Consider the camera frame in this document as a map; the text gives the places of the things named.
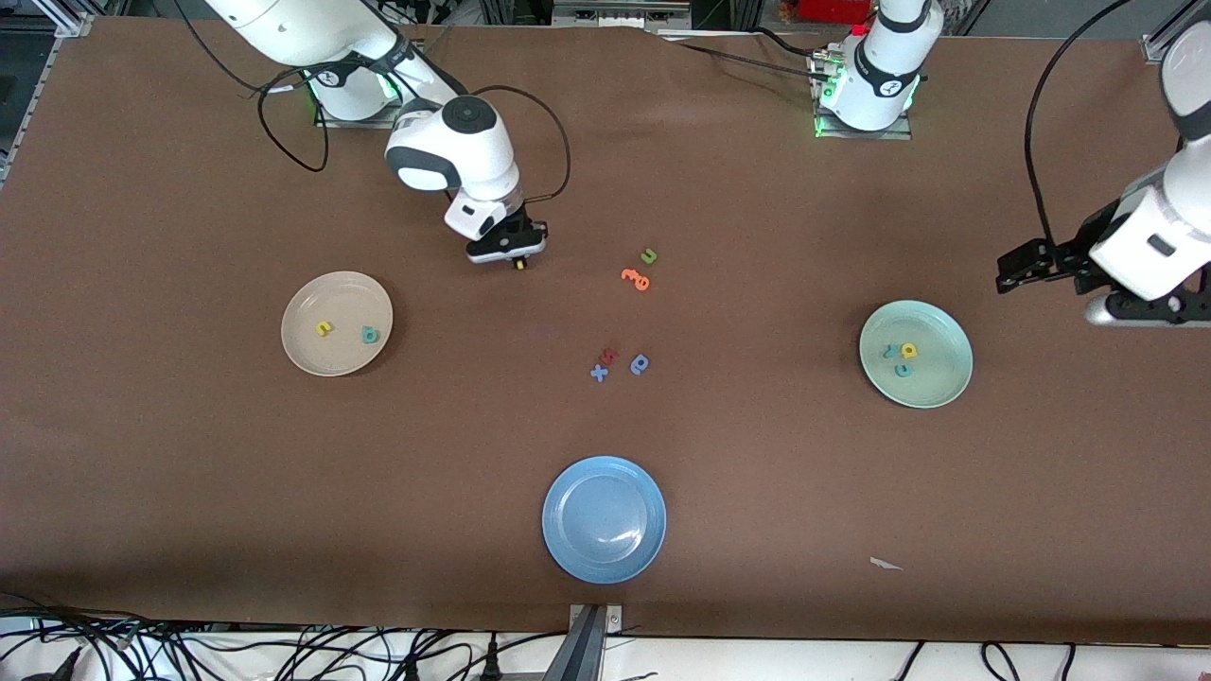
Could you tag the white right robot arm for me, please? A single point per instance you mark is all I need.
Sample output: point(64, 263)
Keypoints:
point(464, 151)

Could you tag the white paper scrap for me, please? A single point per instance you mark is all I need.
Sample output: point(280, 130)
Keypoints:
point(885, 564)

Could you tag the red box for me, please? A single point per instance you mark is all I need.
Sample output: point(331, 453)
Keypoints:
point(833, 9)

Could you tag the pale green plate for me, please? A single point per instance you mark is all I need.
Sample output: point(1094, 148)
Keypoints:
point(941, 364)

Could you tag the grey power strip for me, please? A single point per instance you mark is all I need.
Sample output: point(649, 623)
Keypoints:
point(620, 14)

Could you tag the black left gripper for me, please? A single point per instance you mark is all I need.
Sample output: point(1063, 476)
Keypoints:
point(1084, 248)

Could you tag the aluminium table leg profile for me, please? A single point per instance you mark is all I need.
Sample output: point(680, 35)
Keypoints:
point(587, 648)

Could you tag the blue letter a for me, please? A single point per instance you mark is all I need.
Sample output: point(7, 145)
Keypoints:
point(639, 366)

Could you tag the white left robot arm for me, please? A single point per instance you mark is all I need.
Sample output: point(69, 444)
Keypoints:
point(885, 57)

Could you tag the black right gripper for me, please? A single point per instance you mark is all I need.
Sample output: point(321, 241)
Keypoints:
point(523, 227)

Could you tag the brown table cover sheet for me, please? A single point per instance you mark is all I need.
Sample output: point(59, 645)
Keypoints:
point(851, 473)

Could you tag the aluminium frame profile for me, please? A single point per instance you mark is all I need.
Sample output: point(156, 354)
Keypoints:
point(1149, 43)
point(71, 24)

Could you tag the beige plate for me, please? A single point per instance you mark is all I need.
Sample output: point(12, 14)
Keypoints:
point(341, 303)

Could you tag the blue plate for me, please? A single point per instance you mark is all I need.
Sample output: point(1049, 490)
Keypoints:
point(604, 520)

